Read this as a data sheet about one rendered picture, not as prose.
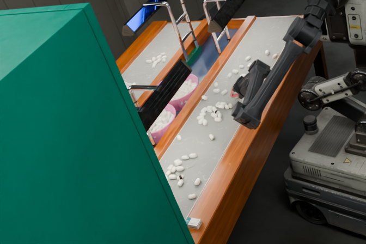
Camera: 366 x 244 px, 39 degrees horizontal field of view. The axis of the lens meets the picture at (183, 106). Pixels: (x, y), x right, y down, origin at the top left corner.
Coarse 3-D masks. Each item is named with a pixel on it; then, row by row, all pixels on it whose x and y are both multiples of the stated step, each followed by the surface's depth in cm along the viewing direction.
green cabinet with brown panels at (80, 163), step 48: (0, 48) 123; (48, 48) 119; (96, 48) 133; (0, 96) 108; (48, 96) 119; (96, 96) 134; (0, 144) 108; (48, 144) 120; (96, 144) 134; (144, 144) 152; (0, 192) 109; (48, 192) 121; (96, 192) 135; (144, 192) 154; (0, 240) 109; (48, 240) 121; (96, 240) 136; (144, 240) 155; (192, 240) 179
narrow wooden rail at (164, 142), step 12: (252, 24) 325; (240, 36) 311; (228, 48) 304; (216, 60) 296; (216, 72) 286; (204, 84) 279; (192, 96) 273; (192, 108) 266; (180, 120) 259; (168, 132) 253; (168, 144) 248
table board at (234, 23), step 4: (272, 16) 326; (276, 16) 324; (280, 16) 322; (284, 16) 321; (288, 16) 319; (292, 16) 317; (296, 16) 316; (232, 20) 339; (236, 20) 337; (240, 20) 336; (244, 20) 335; (228, 24) 342; (232, 24) 341; (236, 24) 339; (240, 24) 338; (228, 28) 344; (232, 28) 343
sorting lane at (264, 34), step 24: (264, 24) 320; (288, 24) 311; (240, 48) 304; (264, 48) 296; (240, 72) 283; (216, 96) 271; (192, 120) 260; (192, 144) 244; (216, 144) 239; (192, 168) 230; (192, 192) 218
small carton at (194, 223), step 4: (188, 220) 199; (192, 220) 198; (196, 220) 198; (200, 220) 198; (188, 224) 197; (192, 224) 197; (196, 224) 196; (200, 224) 198; (192, 228) 198; (196, 228) 196
